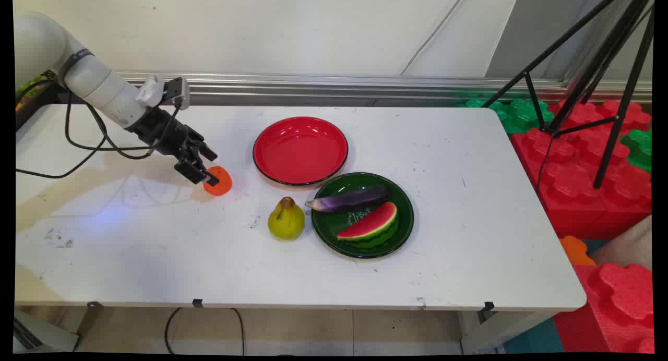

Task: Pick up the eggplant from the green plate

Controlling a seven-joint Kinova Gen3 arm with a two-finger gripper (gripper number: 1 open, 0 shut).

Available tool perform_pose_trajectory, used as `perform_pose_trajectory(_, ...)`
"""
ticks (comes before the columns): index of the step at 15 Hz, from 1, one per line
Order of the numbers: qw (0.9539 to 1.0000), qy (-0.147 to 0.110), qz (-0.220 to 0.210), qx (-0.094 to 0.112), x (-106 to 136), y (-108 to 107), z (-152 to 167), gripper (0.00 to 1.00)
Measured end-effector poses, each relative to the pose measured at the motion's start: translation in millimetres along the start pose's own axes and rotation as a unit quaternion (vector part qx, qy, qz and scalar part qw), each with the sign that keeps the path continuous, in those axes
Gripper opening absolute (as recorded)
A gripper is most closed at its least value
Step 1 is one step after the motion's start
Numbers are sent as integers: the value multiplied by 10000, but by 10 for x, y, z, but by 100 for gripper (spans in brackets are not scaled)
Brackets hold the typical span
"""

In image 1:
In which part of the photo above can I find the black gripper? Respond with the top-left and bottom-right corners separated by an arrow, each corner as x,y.
128,106 -> 220,187

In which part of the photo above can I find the purple toy eggplant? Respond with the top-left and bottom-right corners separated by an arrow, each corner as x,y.
305,185 -> 388,213

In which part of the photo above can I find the orange toy fruit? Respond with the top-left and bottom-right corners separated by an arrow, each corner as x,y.
203,166 -> 233,197

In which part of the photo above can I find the red plate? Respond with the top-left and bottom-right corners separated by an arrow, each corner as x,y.
253,116 -> 349,187

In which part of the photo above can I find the yellow green toy pear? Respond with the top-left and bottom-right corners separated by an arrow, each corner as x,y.
268,196 -> 306,240

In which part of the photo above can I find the dark green plate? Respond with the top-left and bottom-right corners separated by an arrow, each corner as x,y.
311,172 -> 415,259

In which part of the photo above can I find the toy watermelon slice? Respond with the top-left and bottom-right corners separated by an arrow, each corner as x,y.
337,202 -> 400,248

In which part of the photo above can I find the white table leg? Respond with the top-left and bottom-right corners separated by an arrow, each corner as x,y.
459,310 -> 555,355

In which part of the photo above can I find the large red foam block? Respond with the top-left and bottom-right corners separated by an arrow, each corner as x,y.
510,99 -> 653,240

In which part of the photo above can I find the teal floor mat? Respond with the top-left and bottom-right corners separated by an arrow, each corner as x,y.
503,318 -> 565,354

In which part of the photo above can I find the orange foam piece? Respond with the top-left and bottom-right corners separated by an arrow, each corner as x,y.
559,235 -> 597,267

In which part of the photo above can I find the black tripod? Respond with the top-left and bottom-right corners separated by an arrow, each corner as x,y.
481,0 -> 654,189

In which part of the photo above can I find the small green foam block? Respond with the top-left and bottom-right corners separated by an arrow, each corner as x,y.
620,128 -> 653,174

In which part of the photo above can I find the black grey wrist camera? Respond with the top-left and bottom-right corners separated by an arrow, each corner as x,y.
163,78 -> 190,111

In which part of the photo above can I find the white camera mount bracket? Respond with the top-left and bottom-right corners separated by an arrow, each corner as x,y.
136,74 -> 165,104

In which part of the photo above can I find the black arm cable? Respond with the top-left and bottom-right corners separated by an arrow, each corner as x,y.
16,78 -> 183,179

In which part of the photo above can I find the black floor cable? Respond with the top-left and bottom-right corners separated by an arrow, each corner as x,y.
164,307 -> 246,356

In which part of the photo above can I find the aluminium wall rail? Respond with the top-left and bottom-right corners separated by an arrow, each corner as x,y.
112,71 -> 653,107

